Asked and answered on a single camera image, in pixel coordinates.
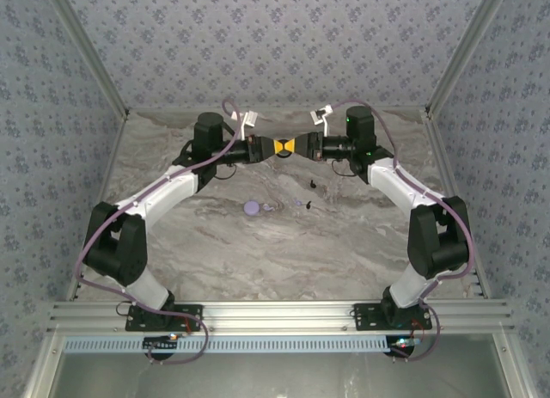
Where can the purple earbud charging case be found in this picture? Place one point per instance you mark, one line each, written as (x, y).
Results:
(252, 207)

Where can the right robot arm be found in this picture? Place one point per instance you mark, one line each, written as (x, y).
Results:
(399, 183)

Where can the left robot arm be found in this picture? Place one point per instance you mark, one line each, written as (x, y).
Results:
(172, 191)

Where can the black controller board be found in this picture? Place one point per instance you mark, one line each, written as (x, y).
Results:
(404, 343)
(161, 343)

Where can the grey metal panel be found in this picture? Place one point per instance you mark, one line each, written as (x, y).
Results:
(275, 376)

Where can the aluminium table side rail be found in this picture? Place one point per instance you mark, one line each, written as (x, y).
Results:
(111, 157)
(441, 157)

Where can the aluminium frame post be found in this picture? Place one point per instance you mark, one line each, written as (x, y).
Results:
(87, 41)
(469, 41)

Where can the aluminium mounting rail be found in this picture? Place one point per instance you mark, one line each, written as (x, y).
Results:
(275, 316)

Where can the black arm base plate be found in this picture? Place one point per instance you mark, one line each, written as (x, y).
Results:
(365, 320)
(137, 320)

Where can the aluminium frame leg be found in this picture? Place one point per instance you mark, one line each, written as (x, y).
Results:
(510, 368)
(43, 368)

